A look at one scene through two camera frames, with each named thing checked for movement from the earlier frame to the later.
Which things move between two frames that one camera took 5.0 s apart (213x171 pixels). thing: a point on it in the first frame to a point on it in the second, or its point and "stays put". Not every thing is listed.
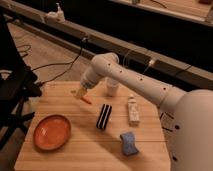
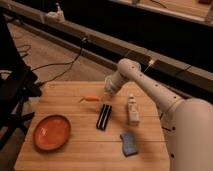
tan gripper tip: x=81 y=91 to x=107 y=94
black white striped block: x=103 y=116 stays put
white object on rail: x=55 y=17 stays put
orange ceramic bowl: x=52 y=132 stays put
